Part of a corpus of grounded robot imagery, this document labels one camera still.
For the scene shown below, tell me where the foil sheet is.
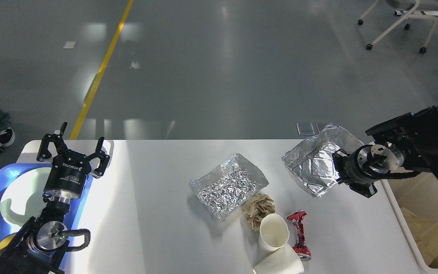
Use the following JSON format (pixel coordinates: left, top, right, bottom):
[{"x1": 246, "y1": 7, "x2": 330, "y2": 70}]
[{"x1": 189, "y1": 153, "x2": 269, "y2": 222}]

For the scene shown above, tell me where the dark grey mug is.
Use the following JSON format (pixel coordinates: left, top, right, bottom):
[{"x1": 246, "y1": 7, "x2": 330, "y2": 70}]
[{"x1": 0, "y1": 233, "x2": 17, "y2": 255}]

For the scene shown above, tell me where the brown paper bag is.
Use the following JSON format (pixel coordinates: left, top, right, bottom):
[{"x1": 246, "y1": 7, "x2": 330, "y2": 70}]
[{"x1": 400, "y1": 207, "x2": 438, "y2": 265}]

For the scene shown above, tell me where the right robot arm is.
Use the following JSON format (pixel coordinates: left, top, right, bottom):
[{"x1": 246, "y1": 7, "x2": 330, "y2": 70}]
[{"x1": 332, "y1": 105, "x2": 438, "y2": 198}]

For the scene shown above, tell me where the white paper cup lying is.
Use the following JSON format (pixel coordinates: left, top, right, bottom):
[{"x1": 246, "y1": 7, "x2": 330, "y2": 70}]
[{"x1": 252, "y1": 243, "x2": 305, "y2": 274}]

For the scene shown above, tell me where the floor outlet cover right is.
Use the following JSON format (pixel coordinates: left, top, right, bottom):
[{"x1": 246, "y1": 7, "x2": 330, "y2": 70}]
[{"x1": 315, "y1": 123, "x2": 334, "y2": 133}]

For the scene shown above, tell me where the floor outlet cover left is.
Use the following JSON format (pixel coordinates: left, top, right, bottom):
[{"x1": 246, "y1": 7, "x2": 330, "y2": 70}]
[{"x1": 297, "y1": 123, "x2": 317, "y2": 136}]

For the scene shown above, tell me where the brown paper ball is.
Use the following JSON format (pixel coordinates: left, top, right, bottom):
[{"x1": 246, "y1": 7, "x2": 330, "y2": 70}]
[{"x1": 242, "y1": 194, "x2": 276, "y2": 232}]

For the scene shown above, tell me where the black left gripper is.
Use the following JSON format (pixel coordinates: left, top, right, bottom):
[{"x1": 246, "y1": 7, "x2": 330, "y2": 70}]
[{"x1": 36, "y1": 122, "x2": 110, "y2": 201}]

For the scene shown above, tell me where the beige waste bin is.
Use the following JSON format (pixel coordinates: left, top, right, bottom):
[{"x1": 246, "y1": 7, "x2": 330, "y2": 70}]
[{"x1": 379, "y1": 179, "x2": 438, "y2": 274}]

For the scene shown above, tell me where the crushed red soda can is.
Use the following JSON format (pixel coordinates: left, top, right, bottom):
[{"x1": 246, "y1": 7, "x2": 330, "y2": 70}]
[{"x1": 286, "y1": 210, "x2": 311, "y2": 261}]

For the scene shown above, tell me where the floor outlet cover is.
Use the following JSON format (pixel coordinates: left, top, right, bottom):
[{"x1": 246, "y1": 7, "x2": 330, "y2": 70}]
[
  {"x1": 315, "y1": 123, "x2": 334, "y2": 133},
  {"x1": 297, "y1": 123, "x2": 317, "y2": 136}
]

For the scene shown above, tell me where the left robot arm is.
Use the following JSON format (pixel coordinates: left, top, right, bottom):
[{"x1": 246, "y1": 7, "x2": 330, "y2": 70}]
[{"x1": 0, "y1": 123, "x2": 111, "y2": 274}]

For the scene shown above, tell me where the white paper cup upright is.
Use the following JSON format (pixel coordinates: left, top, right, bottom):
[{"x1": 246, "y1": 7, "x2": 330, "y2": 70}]
[{"x1": 258, "y1": 213, "x2": 290, "y2": 252}]

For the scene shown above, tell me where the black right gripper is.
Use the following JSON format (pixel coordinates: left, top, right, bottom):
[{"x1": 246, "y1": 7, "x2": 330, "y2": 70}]
[{"x1": 332, "y1": 147, "x2": 378, "y2": 198}]

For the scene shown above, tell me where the white office chair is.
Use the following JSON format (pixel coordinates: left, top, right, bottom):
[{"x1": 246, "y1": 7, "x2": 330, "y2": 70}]
[{"x1": 365, "y1": 0, "x2": 438, "y2": 54}]

